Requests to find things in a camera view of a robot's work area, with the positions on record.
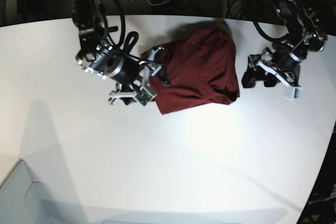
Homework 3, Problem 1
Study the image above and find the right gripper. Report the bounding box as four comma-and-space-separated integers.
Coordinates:
108, 46, 170, 106

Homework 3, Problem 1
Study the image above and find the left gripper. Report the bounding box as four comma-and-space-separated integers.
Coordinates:
242, 48, 302, 100

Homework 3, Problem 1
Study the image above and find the dark red t-shirt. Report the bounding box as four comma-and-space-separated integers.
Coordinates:
149, 28, 239, 114

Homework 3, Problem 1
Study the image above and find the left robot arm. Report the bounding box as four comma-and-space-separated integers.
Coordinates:
242, 0, 328, 100

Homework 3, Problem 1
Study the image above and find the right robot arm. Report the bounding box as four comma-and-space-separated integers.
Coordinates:
72, 0, 170, 106

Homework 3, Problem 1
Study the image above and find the white bin at corner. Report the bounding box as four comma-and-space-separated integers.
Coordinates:
0, 158, 87, 224

